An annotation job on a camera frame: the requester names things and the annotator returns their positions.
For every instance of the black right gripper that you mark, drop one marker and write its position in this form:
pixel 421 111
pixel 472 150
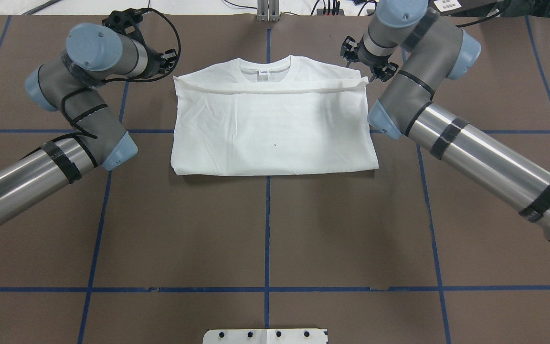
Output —
pixel 365 58

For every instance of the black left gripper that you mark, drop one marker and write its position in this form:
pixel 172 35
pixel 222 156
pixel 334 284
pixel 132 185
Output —
pixel 154 67

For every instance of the white long-sleeve printed shirt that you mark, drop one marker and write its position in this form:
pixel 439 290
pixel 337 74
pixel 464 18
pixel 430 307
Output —
pixel 295 116

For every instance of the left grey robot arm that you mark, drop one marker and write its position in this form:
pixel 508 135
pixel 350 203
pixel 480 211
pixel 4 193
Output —
pixel 94 56

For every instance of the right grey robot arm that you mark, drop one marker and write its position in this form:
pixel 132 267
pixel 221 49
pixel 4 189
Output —
pixel 437 99

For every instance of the black device with white label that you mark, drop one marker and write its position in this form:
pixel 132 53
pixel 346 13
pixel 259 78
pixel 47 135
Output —
pixel 465 8

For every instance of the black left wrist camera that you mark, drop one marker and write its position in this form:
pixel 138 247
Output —
pixel 124 22

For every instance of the grey aluminium frame post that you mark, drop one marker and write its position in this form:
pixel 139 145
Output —
pixel 268 11

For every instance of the white robot mounting base plate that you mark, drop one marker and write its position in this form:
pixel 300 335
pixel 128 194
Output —
pixel 266 336

